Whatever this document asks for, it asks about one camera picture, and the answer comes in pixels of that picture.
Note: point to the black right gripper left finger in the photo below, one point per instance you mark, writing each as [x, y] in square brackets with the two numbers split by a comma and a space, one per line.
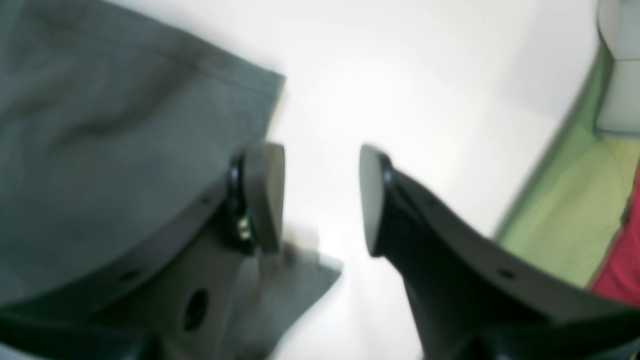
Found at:
[172, 295]

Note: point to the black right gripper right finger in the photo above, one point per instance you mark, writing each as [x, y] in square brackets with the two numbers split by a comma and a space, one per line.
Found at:
[472, 300]

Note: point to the grey t-shirt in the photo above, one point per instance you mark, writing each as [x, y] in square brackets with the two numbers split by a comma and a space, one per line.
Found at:
[112, 123]

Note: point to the grey bin at table corner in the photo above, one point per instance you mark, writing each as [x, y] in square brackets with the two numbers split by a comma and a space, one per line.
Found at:
[619, 29]

